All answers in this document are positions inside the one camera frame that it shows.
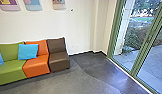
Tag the blue cushion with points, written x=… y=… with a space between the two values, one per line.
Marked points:
x=28 y=51

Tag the wall poster light blue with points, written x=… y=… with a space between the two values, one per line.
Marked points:
x=32 y=4

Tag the brown sofa seat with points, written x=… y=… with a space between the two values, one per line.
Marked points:
x=58 y=61

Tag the green outdoor hedge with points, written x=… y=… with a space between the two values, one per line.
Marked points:
x=140 y=36

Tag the wall poster pink brown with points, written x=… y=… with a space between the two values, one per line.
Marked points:
x=58 y=3

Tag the white wall outlet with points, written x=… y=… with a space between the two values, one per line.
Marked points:
x=75 y=46

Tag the green framed glass wall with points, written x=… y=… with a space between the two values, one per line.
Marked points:
x=117 y=33

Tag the white outdoor pillar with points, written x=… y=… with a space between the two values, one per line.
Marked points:
x=127 y=26

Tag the green sofa seat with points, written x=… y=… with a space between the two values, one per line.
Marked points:
x=10 y=71

